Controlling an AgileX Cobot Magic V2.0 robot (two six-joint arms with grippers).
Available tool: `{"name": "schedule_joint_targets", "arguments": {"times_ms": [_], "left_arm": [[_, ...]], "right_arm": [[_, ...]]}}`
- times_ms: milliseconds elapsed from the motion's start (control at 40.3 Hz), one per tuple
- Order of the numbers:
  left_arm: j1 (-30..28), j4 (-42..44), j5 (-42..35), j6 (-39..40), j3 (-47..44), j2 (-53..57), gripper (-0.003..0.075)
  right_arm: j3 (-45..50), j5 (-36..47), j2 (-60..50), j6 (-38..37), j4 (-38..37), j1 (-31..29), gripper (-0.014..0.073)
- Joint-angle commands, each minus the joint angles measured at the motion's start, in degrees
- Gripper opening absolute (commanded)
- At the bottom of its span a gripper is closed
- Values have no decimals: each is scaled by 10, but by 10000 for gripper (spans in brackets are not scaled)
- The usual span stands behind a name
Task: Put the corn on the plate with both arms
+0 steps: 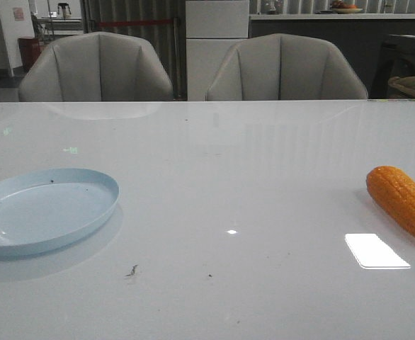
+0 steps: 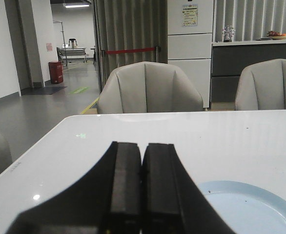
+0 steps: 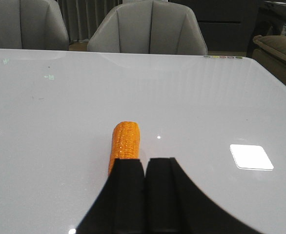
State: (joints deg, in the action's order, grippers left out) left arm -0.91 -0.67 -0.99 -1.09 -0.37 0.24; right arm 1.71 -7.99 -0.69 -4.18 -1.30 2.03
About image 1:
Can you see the light blue round plate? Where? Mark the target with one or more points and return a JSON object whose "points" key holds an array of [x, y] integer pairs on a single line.
{"points": [[45, 210]]}

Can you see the orange plastic corn cob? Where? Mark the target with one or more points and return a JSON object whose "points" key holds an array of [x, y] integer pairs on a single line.
{"points": [[394, 191]]}

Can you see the right grey upholstered chair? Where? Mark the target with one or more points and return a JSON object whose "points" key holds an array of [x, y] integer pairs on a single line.
{"points": [[285, 67]]}

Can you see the grey upholstered chair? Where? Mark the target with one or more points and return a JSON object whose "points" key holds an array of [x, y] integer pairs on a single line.
{"points": [[97, 67], [285, 67]]}

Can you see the white cabinet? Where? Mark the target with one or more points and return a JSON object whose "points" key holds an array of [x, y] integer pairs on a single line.
{"points": [[212, 27]]}

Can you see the left grey upholstered chair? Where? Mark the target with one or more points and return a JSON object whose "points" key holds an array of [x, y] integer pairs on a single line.
{"points": [[97, 67]]}

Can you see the red barrier belt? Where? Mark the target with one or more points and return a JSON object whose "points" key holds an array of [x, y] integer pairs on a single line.
{"points": [[112, 24]]}

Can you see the grey counter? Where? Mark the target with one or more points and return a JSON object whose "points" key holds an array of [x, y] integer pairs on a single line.
{"points": [[359, 36]]}

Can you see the fruit bowl on counter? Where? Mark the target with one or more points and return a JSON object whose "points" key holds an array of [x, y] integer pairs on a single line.
{"points": [[341, 7]]}

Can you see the red bin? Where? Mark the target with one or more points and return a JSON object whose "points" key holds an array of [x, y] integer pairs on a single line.
{"points": [[30, 51]]}

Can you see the dark side table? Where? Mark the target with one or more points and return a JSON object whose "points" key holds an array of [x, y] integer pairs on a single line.
{"points": [[396, 58]]}

